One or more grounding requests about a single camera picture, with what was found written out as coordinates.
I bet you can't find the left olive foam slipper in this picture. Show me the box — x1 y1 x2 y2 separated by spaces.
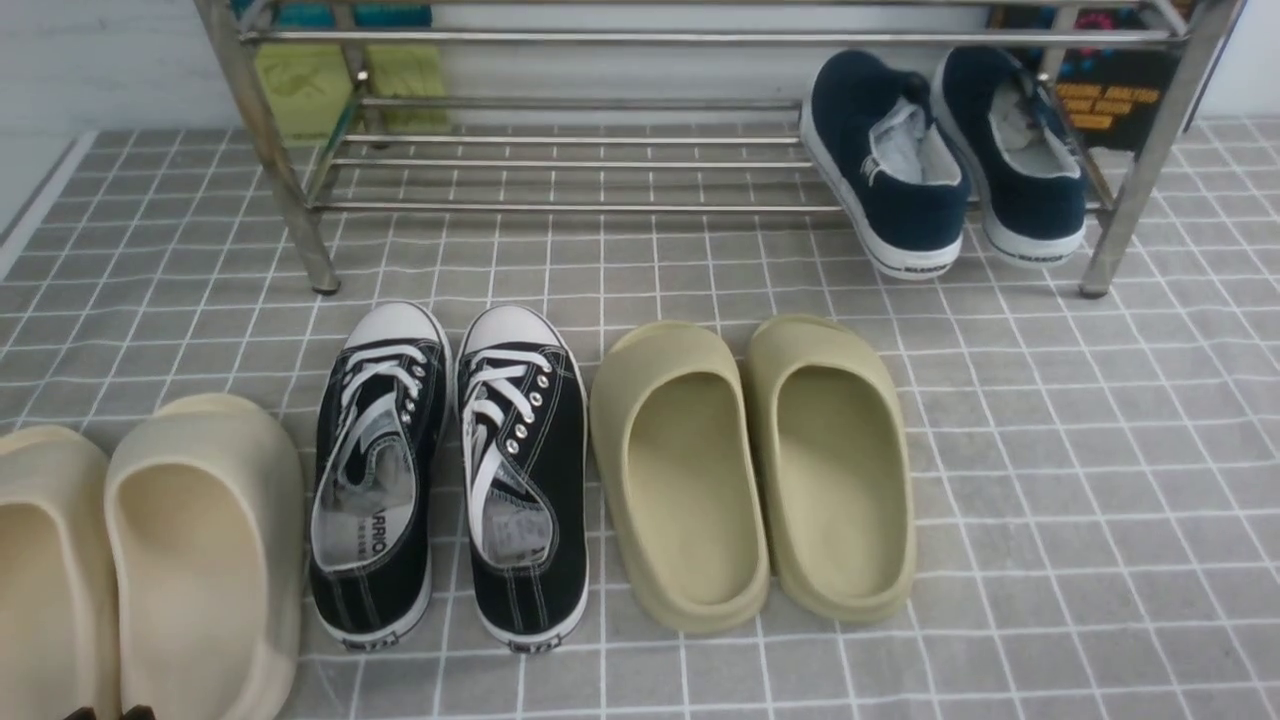
588 322 771 635

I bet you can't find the right olive foam slipper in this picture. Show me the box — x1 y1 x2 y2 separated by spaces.
745 315 916 625

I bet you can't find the silver metal shoe rack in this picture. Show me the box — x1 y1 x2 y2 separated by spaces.
196 1 1244 299

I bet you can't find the grey checkered floor mat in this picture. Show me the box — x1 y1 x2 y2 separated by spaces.
0 115 1280 720

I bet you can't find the left black canvas sneaker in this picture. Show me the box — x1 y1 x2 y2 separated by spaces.
308 302 453 651

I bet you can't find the black canvas sneaker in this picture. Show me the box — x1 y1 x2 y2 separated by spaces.
454 305 590 653
308 302 453 651

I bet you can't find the black book orange text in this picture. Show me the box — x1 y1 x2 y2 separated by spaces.
987 5 1178 152

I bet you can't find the olive foam slipper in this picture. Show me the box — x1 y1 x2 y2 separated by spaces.
588 322 771 635
745 315 916 625

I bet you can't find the teal book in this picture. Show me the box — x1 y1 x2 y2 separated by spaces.
232 0 435 29

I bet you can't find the right cream foam slipper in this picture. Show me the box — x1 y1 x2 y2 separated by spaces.
102 393 305 719

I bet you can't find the cream foam slipper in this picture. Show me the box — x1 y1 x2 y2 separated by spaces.
1 425 120 719
102 393 305 719

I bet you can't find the right black canvas sneaker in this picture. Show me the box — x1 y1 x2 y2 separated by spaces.
454 305 590 653

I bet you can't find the navy slip-on shoe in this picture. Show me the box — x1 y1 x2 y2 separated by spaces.
931 46 1085 269
799 49 972 281

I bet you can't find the left cream foam slipper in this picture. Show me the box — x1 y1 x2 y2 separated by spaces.
1 425 120 719

